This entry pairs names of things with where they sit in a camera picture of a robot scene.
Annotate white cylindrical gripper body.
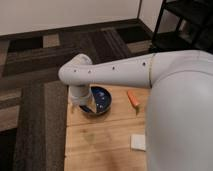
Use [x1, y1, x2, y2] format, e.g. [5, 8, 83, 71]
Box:
[68, 85, 92, 106]

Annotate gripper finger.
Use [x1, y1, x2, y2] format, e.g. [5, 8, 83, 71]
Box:
[80, 105, 94, 113]

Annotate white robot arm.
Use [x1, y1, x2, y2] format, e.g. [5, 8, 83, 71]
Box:
[58, 50, 213, 171]

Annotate white sponge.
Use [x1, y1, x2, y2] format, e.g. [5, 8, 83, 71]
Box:
[130, 134, 146, 151]

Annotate dark blue bowl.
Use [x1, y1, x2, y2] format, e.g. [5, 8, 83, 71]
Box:
[85, 86, 112, 116]

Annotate orange carrot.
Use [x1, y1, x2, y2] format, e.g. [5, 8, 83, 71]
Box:
[127, 90, 140, 113]

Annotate black metal shelf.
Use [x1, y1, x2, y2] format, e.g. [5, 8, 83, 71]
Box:
[150, 0, 213, 52]

